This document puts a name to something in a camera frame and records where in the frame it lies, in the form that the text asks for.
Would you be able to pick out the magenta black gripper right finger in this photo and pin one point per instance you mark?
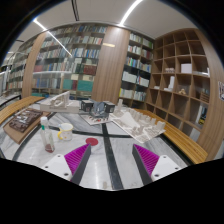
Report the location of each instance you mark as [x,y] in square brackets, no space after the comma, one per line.
[151,166]

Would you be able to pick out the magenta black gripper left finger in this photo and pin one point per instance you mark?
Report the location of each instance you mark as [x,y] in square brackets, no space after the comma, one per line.
[71,166]

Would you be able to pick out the red round coaster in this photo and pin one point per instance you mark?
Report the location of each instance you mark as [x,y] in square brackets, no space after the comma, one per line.
[92,141]

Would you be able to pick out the white city model right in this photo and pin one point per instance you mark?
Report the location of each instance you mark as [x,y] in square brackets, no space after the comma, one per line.
[139,126]

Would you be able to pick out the clear plastic bottle white cap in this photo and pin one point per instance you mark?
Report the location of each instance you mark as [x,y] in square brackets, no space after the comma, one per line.
[46,135]

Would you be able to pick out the wooden curved bench right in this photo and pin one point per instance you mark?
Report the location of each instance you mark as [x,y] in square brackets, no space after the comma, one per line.
[193,151]

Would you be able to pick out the wooden curved bench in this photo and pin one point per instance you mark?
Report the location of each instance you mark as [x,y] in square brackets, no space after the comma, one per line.
[17,106]
[193,151]

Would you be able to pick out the dark grey house model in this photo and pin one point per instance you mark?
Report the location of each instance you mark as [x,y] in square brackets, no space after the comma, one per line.
[94,112]

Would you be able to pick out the white architectural model left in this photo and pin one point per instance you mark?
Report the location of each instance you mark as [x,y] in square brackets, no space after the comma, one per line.
[60,103]

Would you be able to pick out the dark brown architectural model board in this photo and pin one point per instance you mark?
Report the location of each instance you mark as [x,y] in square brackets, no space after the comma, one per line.
[23,123]

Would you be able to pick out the small teddy figure in cubby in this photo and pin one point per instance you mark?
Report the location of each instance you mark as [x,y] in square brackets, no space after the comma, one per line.
[182,91]

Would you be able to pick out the wooden cubby shelf unit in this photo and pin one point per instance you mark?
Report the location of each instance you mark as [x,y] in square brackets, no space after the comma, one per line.
[185,112]

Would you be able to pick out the wooden curved bench left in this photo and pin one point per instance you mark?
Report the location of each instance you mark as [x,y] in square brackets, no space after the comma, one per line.
[17,106]

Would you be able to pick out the bookshelf with books centre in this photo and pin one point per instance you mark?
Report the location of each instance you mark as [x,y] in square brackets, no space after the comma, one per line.
[137,70]

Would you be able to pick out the white box in cubby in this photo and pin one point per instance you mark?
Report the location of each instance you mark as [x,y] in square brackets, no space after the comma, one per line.
[186,68]

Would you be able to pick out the glass-fronted bookcase with books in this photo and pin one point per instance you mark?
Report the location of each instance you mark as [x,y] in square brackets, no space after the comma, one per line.
[68,60]

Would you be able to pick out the white mug yellow handle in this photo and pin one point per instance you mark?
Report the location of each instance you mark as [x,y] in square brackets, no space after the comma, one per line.
[65,131]

